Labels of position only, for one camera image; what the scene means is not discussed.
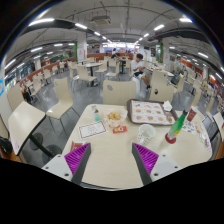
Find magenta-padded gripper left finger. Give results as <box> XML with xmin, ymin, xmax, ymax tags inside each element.
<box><xmin>41</xmin><ymin>142</ymin><xmax>93</xmax><ymax>186</ymax></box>

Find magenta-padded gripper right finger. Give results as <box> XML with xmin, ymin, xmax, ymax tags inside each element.
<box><xmin>131</xmin><ymin>142</ymin><xmax>183</xmax><ymax>187</ymax></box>

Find green-labelled clear drink bottle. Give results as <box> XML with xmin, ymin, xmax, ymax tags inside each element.
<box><xmin>165</xmin><ymin>109</ymin><xmax>189</xmax><ymax>144</ymax></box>

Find red printed leaflet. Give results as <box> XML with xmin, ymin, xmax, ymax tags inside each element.
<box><xmin>69</xmin><ymin>140</ymin><xmax>86</xmax><ymax>153</ymax></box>

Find white polka-dot mug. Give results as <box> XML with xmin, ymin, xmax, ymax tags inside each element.
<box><xmin>136</xmin><ymin>123</ymin><xmax>157</xmax><ymax>146</ymax></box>

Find white card with red border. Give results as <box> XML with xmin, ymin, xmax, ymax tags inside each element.
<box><xmin>77</xmin><ymin>120</ymin><xmax>108</xmax><ymax>140</ymax></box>

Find small red packet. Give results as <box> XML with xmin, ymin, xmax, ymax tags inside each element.
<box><xmin>112</xmin><ymin>125</ymin><xmax>128</xmax><ymax>134</ymax></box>

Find brown tray with paper liner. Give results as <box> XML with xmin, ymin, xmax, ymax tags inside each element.
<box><xmin>126</xmin><ymin>98</ymin><xmax>179</xmax><ymax>127</ymax></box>

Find small clear sanitizer bottle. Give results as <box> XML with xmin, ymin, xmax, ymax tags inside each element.
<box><xmin>91</xmin><ymin>104</ymin><xmax>101</xmax><ymax>123</ymax></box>

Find colourful printed flyer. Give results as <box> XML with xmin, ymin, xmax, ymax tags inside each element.
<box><xmin>181</xmin><ymin>119</ymin><xmax>198</xmax><ymax>136</ymax></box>

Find clear plastic food bag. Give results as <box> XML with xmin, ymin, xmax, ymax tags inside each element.
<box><xmin>103</xmin><ymin>107</ymin><xmax>129</xmax><ymax>129</ymax></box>

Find crumpled white napkin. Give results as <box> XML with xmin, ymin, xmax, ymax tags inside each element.
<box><xmin>162</xmin><ymin>100</ymin><xmax>173</xmax><ymax>112</ymax></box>

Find cream dining table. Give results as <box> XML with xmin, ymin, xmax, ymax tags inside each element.
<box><xmin>7</xmin><ymin>101</ymin><xmax>63</xmax><ymax>158</ymax></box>
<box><xmin>213</xmin><ymin>111</ymin><xmax>224</xmax><ymax>143</ymax></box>

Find cream wooden chair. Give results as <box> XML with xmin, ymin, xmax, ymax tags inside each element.
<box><xmin>102</xmin><ymin>79</ymin><xmax>137</xmax><ymax>107</ymax></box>
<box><xmin>148</xmin><ymin>83</ymin><xmax>176</xmax><ymax>104</ymax></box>
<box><xmin>45</xmin><ymin>77</ymin><xmax>80</xmax><ymax>129</ymax></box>

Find group of cream chairs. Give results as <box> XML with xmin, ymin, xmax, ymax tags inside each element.
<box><xmin>6</xmin><ymin>54</ymin><xmax>224</xmax><ymax>134</ymax></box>

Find person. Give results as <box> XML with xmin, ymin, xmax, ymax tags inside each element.
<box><xmin>130</xmin><ymin>53</ymin><xmax>152</xmax><ymax>89</ymax></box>
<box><xmin>111</xmin><ymin>47</ymin><xmax>122</xmax><ymax>60</ymax></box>

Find group of ceiling lights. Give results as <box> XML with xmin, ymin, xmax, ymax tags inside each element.
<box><xmin>4</xmin><ymin>14</ymin><xmax>224</xmax><ymax>81</ymax></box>

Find ceiling air conditioner unit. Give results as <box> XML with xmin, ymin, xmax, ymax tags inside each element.
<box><xmin>91</xmin><ymin>14</ymin><xmax>112</xmax><ymax>25</ymax></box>

